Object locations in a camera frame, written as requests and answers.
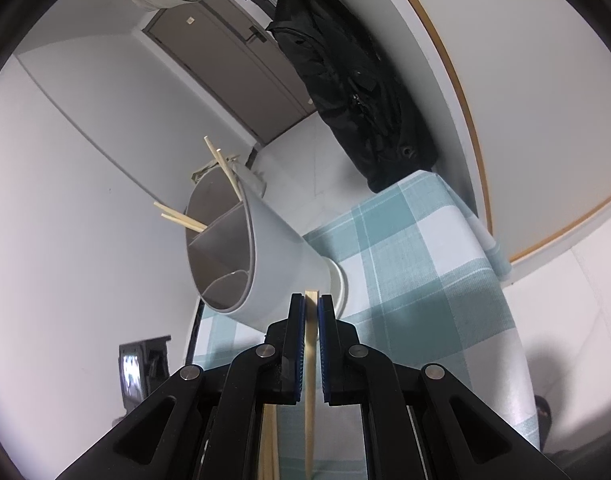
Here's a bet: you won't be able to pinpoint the wooden chopstick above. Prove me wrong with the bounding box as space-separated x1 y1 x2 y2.
215 148 243 200
161 214 206 233
203 136 242 200
304 290 319 479
153 202 208 231

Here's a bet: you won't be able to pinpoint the wooden chopsticks on cloth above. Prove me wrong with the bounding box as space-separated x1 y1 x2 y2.
258 404 280 480

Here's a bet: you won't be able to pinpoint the teal plaid tablecloth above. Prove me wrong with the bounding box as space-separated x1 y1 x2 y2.
191 171 541 479

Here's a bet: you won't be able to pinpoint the white utensil holder cup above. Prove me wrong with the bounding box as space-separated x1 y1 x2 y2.
186 167 348 332

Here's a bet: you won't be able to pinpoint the white sack with cloth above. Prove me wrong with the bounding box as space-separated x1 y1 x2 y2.
190 155 266 197

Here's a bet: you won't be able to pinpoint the grey brown door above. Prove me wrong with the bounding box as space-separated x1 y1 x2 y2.
145 0 315 145

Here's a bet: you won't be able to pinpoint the black hanging backpack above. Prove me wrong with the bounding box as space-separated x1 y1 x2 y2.
268 0 438 193

